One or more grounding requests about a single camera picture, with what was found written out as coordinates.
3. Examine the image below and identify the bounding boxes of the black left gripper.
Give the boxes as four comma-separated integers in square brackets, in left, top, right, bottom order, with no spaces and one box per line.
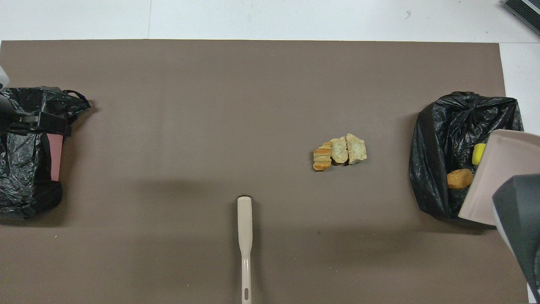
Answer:
[0,94,72,136]

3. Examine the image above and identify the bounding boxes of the beige hand brush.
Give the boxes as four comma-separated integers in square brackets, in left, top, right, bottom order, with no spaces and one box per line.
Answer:
[237,195,254,304]

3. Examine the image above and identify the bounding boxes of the orange striped croissant piece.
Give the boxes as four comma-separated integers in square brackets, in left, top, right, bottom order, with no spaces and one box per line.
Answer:
[313,142,334,171]

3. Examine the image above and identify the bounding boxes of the pale pastry piece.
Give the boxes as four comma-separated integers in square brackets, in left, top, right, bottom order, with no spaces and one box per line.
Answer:
[330,137,349,165]
[346,133,367,165]

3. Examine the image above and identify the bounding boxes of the brown bread roll toy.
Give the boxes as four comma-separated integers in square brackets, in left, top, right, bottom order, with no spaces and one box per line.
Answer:
[447,169,474,190]

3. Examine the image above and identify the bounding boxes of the yellow sponge piece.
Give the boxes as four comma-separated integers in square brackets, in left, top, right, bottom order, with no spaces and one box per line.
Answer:
[472,144,487,166]

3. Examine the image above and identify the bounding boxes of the beige plastic dustpan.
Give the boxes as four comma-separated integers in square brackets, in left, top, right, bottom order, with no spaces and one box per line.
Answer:
[458,129,540,226]

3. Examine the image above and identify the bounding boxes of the pink bin with black bag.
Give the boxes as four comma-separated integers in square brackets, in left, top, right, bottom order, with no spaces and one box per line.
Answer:
[0,87,91,219]

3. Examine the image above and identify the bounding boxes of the black bag lined bin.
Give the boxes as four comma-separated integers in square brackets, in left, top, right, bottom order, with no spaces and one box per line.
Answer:
[408,91,526,228]

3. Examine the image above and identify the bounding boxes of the brown table mat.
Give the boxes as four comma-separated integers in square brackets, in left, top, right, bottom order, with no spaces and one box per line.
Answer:
[0,39,530,304]

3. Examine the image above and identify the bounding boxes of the dark ribbed object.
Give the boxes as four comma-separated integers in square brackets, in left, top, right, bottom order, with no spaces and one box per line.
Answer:
[501,0,540,36]

